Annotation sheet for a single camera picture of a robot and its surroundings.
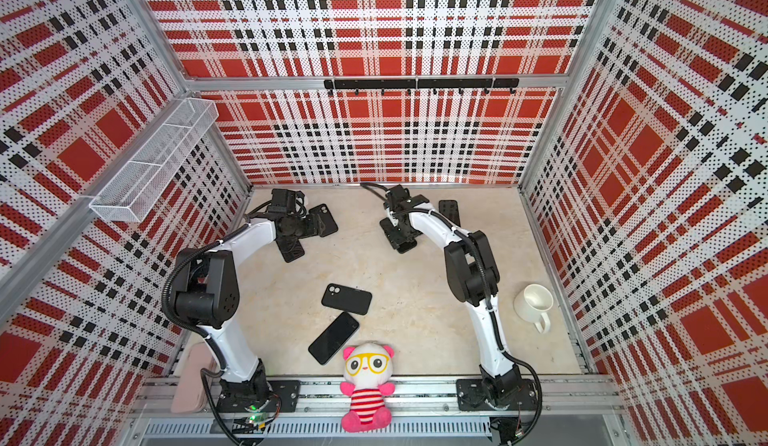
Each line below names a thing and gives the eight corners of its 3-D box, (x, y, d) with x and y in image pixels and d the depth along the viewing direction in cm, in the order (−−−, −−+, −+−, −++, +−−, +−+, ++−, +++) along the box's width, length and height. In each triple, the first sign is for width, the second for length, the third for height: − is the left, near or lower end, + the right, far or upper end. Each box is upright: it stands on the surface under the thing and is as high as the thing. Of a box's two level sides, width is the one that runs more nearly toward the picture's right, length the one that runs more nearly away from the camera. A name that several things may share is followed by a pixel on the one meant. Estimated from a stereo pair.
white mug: (507, 318, 88) (515, 307, 82) (516, 289, 94) (524, 277, 87) (542, 335, 84) (553, 325, 78) (549, 304, 90) (560, 293, 84)
